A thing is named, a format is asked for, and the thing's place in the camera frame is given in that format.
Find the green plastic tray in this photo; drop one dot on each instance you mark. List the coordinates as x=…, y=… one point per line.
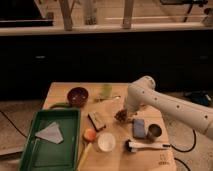
x=42, y=155

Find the orange round fruit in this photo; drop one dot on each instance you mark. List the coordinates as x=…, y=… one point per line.
x=89, y=135

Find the white cup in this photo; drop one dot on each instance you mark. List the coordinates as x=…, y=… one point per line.
x=106, y=142

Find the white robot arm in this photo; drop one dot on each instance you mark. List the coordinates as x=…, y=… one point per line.
x=142, y=91

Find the brown rectangular block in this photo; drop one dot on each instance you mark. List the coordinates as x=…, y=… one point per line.
x=97, y=121

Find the dark grape bunch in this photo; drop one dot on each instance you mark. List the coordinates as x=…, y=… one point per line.
x=121, y=115

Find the green leafy vegetable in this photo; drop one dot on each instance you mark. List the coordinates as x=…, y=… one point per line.
x=106, y=91

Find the white handled brush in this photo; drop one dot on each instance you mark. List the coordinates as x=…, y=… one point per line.
x=133, y=146

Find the grey folded cloth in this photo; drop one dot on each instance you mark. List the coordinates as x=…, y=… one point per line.
x=51, y=133

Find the yellow banana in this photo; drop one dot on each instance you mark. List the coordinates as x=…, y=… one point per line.
x=84, y=156

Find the blue sponge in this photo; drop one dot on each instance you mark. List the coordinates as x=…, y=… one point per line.
x=139, y=129

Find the small metal cup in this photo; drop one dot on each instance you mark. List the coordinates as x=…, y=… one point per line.
x=154, y=131

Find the purple bowl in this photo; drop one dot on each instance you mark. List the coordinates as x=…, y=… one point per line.
x=77, y=97

